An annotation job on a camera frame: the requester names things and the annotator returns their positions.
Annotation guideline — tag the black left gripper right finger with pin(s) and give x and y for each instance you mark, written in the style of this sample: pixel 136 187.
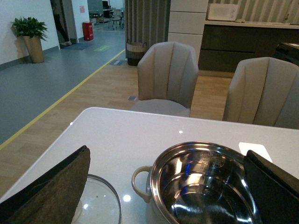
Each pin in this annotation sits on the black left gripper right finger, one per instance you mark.
pixel 275 192

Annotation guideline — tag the cream electric cooking pot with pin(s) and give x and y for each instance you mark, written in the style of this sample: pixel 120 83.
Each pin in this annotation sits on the cream electric cooking pot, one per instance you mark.
pixel 198 183

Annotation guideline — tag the beige upholstered chair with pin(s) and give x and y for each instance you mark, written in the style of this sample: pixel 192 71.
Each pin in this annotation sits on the beige upholstered chair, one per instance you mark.
pixel 264 91
pixel 167 76

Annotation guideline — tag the left beige upholstered chair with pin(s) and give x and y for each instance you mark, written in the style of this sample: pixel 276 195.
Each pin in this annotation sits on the left beige upholstered chair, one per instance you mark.
pixel 167 76

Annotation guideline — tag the woven basket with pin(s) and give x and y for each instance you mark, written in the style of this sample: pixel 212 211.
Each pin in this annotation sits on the woven basket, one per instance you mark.
pixel 135 52

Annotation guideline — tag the right beige upholstered chair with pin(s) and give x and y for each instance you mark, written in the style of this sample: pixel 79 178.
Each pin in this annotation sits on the right beige upholstered chair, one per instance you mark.
pixel 264 91

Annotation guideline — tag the white tall cabinet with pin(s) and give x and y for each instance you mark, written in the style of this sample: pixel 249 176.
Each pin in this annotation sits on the white tall cabinet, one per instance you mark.
pixel 186 22

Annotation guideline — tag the dark kitchen counter cabinet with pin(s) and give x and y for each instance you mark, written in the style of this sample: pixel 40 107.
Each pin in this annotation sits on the dark kitchen counter cabinet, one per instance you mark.
pixel 225 44

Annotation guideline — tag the green potted plant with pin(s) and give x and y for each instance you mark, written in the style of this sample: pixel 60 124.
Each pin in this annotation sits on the green potted plant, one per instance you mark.
pixel 32 31

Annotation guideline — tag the person standing at doorway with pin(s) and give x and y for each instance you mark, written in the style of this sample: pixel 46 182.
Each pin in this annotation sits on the person standing at doorway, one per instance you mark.
pixel 58 25

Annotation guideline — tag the grey office chair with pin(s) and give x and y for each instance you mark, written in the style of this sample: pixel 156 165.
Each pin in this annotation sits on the grey office chair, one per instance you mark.
pixel 116 19

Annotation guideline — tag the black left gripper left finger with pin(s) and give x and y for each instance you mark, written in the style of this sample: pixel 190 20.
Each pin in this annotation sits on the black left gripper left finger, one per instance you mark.
pixel 53 197

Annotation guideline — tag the white microwave oven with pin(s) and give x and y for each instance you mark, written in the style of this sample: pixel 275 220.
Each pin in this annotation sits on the white microwave oven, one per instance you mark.
pixel 222 12

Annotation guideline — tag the glass pot lid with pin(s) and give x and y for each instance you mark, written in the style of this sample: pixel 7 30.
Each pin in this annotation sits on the glass pot lid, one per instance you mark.
pixel 99 203

